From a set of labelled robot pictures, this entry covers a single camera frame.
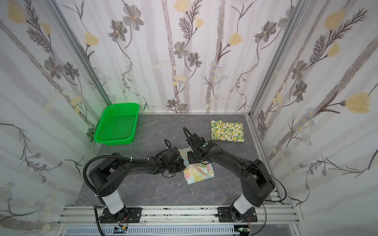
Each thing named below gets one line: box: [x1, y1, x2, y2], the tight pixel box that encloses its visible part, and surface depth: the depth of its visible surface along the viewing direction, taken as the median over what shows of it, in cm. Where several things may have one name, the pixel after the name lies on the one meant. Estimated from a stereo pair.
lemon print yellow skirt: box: [210, 119, 245, 143], surface depth 109 cm
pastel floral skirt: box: [179, 147, 215, 185], surface depth 88 cm
